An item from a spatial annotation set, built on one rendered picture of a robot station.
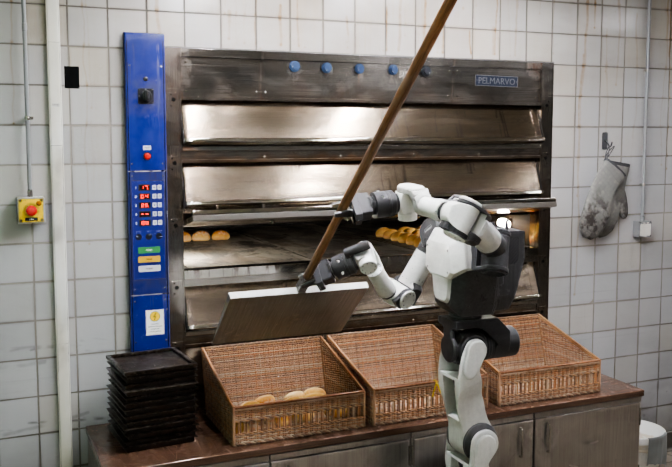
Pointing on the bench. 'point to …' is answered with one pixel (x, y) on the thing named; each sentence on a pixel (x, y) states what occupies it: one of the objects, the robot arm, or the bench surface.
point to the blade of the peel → (287, 312)
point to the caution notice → (154, 322)
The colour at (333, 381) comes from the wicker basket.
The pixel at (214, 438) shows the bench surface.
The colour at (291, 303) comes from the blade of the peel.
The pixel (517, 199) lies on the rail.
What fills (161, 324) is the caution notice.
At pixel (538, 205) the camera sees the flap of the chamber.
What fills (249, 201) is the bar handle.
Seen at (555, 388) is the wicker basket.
